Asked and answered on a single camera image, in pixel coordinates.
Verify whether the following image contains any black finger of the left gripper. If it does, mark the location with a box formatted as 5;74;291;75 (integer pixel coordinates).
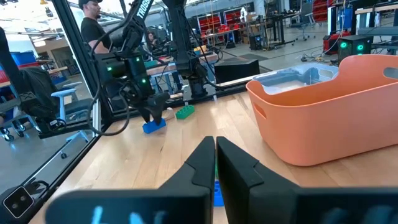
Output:
136;104;153;124
152;95;170;125

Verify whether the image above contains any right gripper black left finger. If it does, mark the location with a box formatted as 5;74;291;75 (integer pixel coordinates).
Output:
45;136;216;224

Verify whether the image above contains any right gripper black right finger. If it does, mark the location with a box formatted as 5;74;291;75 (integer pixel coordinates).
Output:
216;136;398;224

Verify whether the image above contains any blue toy brick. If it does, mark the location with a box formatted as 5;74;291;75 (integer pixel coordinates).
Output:
213;180;224;208
142;118;167;134

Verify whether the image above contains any wooden workbench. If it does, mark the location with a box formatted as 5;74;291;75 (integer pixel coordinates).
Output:
145;52;219;94

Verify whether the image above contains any seated person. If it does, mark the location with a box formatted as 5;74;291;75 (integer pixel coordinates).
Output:
146;30;159;50

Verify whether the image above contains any standing person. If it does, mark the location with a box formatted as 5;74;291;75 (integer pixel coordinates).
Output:
77;0;113;54

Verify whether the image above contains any white office chair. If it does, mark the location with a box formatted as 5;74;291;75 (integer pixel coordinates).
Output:
51;81;93;159

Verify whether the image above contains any black box on floor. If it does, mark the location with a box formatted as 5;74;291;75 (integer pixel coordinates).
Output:
214;58;261;84

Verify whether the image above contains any red shelf rack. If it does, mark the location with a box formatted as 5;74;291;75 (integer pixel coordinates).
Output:
223;9;244;29
198;14;223;35

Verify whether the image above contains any orange plastic bin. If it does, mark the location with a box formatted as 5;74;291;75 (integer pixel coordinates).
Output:
245;54;398;167

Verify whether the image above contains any black jacket on chair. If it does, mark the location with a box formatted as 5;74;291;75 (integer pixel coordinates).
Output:
18;67;62;127

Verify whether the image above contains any blue storage crate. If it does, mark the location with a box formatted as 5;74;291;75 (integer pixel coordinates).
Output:
11;51;37;66

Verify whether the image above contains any clear plastic bin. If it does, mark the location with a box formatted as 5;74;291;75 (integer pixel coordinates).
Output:
252;62;340;96

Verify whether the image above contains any square socket with white rim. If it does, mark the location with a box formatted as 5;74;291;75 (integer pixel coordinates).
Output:
2;185;34;218

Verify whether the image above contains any red tool case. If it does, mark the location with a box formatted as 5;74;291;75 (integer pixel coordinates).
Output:
322;30;352;55

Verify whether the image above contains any black computer with green lights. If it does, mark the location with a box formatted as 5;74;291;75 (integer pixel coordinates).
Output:
337;34;374;63

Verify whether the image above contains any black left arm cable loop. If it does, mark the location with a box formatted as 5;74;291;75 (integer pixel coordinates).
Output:
86;21;131;137

